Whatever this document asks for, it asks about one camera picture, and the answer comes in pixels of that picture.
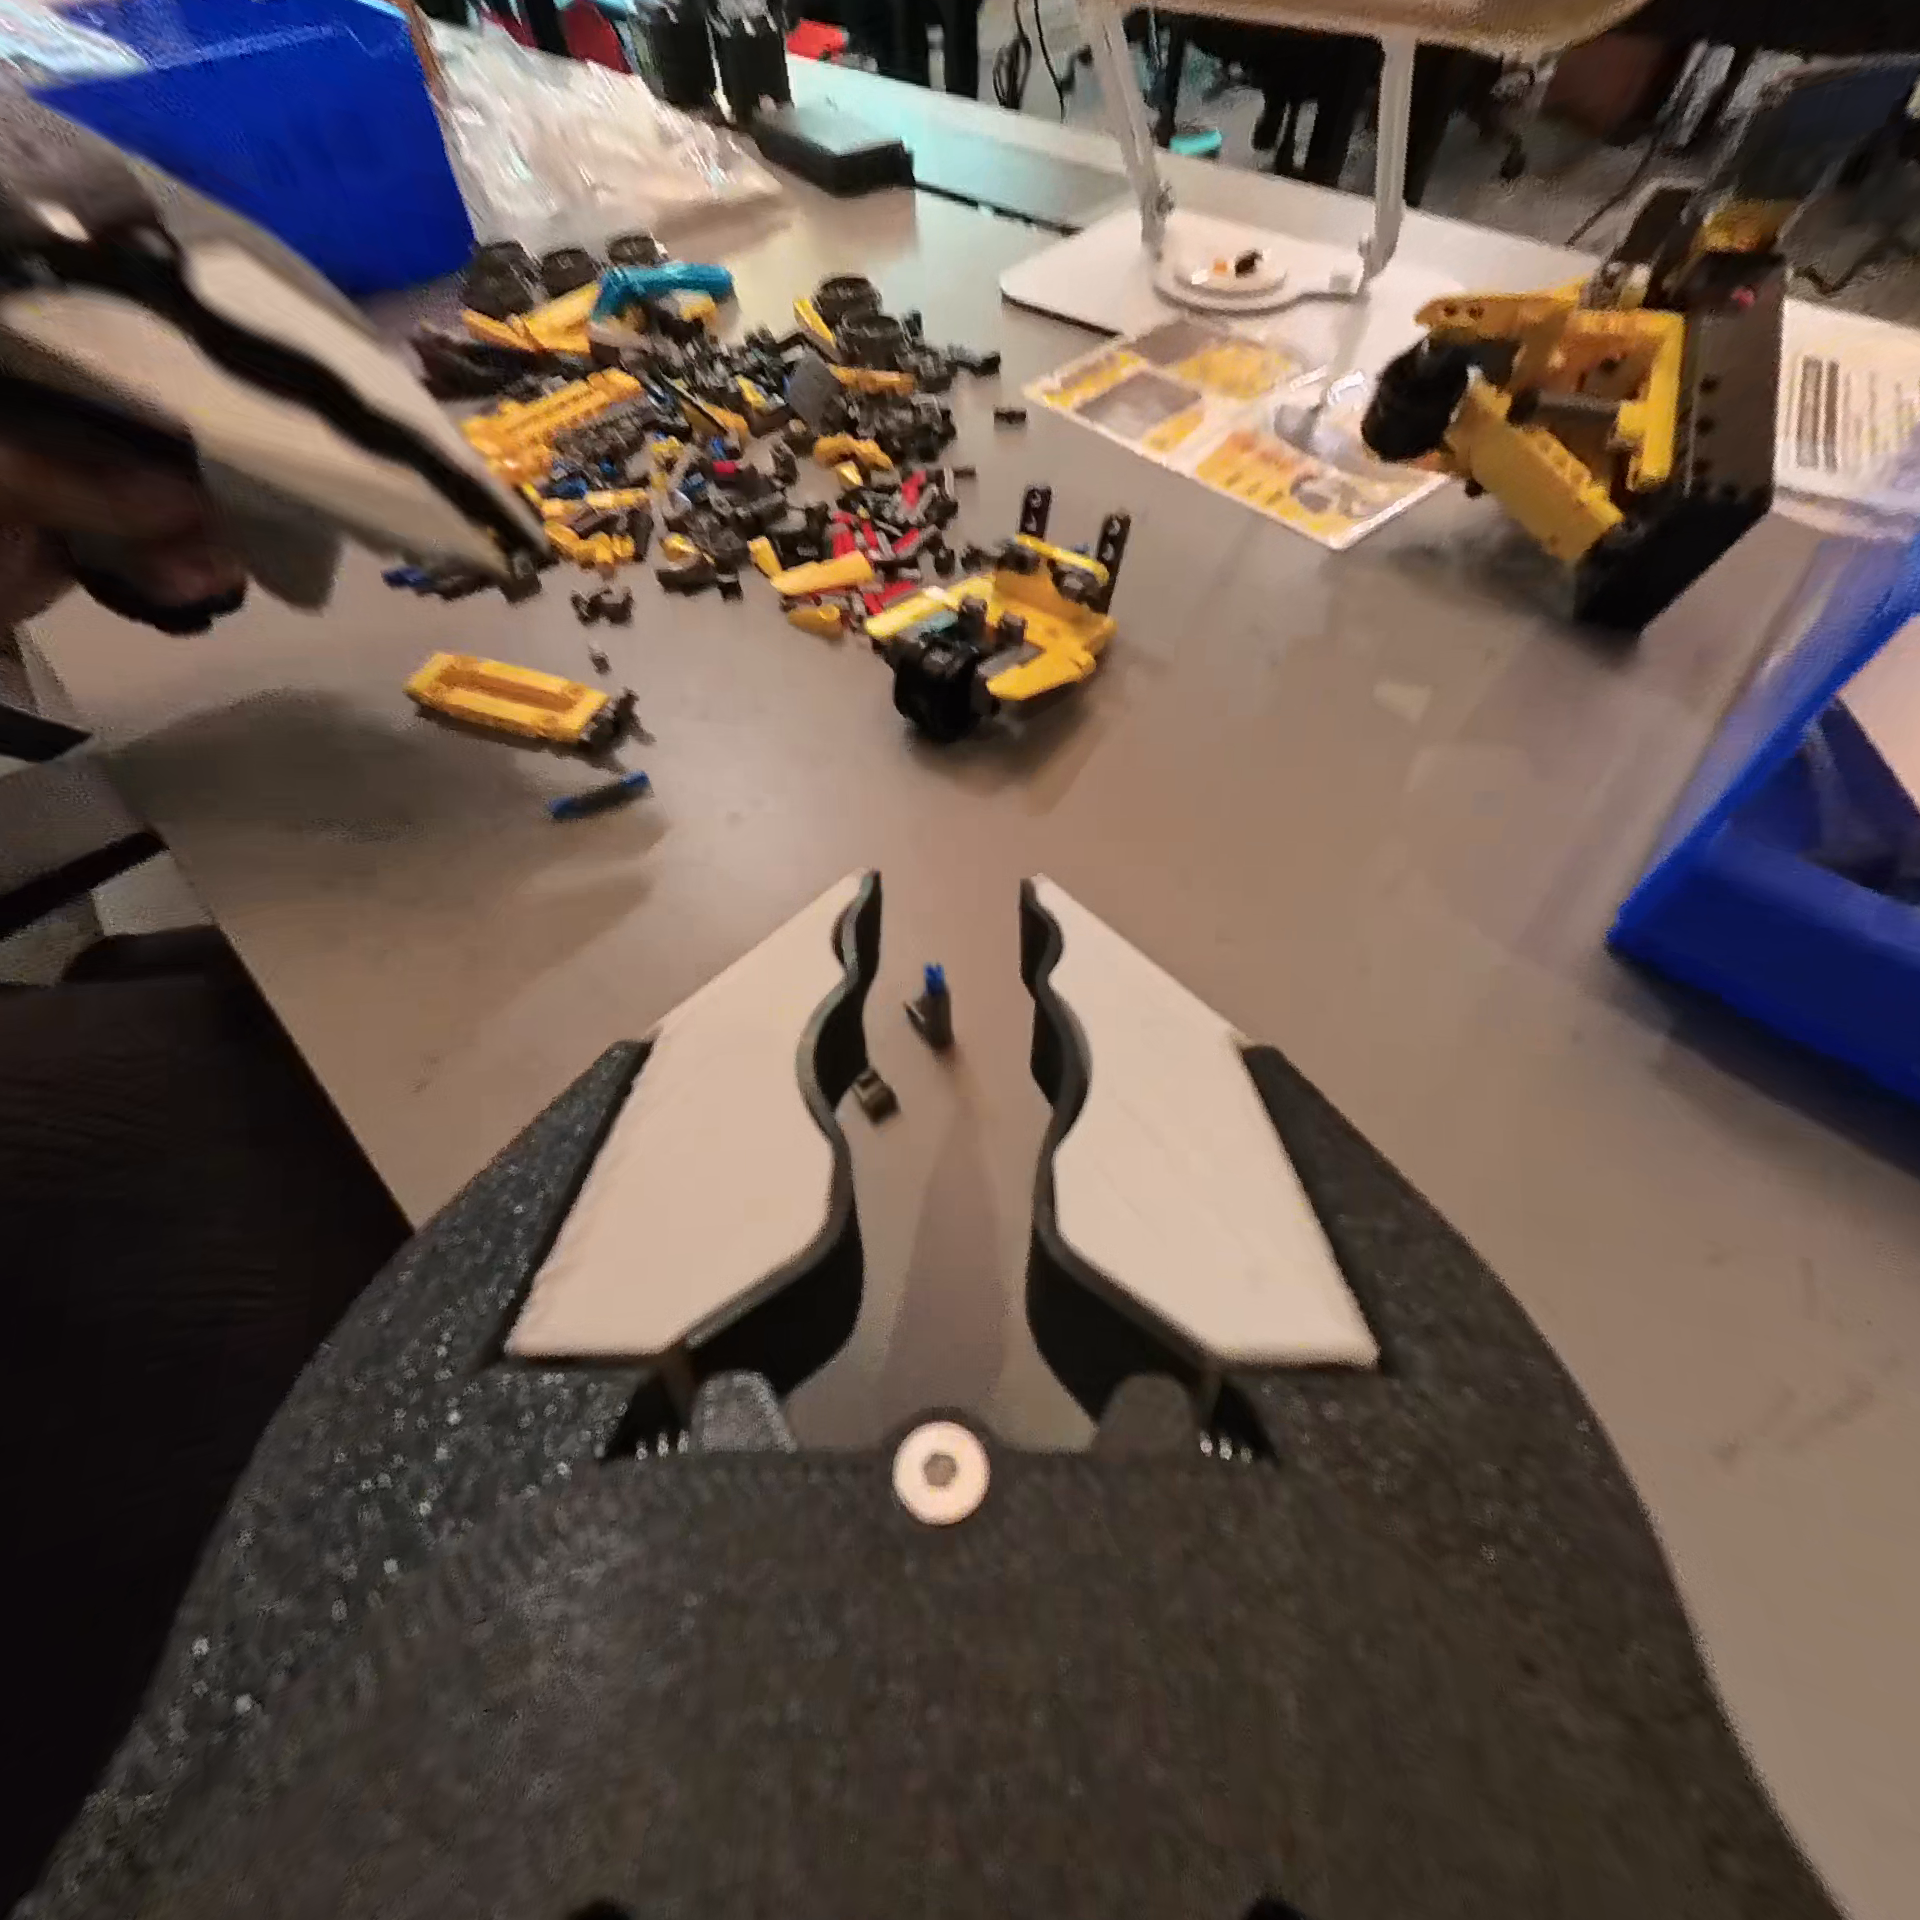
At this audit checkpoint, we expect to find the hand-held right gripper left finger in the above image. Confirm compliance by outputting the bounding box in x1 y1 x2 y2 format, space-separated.
508 870 887 1363

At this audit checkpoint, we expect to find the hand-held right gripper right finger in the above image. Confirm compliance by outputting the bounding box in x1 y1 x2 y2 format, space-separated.
1015 879 1381 1372

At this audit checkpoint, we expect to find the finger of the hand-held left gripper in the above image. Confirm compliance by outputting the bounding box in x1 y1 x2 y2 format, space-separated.
0 293 509 615
160 223 549 573

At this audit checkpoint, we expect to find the yellow panel with grey pins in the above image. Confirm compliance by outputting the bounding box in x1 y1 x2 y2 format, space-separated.
405 647 647 750

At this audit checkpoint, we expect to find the pile of toy building pieces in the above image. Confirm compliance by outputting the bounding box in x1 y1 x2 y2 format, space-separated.
381 223 1004 639

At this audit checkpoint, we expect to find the person's left hand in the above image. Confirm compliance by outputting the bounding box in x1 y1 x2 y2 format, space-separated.
0 395 257 636

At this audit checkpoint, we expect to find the clear plastic bag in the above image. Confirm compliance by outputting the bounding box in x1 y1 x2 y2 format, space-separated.
435 33 783 226

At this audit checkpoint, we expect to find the small black device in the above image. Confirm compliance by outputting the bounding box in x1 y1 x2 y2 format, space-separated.
647 0 793 113

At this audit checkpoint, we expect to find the flat black box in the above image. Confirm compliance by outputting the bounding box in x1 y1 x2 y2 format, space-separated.
754 103 918 193

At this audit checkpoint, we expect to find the person's black clothed body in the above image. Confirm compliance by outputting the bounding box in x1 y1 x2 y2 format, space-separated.
0 922 418 1920

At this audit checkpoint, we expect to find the small yellow toy vehicle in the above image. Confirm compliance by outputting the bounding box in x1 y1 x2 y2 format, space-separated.
865 483 1132 743

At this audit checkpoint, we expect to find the blue storage bin with tag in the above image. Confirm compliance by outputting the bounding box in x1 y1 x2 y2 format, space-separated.
1607 497 1920 1104

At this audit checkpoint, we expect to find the yellow sticker sheet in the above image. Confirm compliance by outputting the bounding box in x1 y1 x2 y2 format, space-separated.
1026 318 1450 549

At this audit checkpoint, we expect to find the large yellow black toy model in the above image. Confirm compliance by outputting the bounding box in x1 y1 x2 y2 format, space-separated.
1362 186 1789 633

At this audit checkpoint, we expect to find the white paper sheet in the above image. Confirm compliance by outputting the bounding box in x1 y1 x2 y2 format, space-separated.
1768 298 1920 506

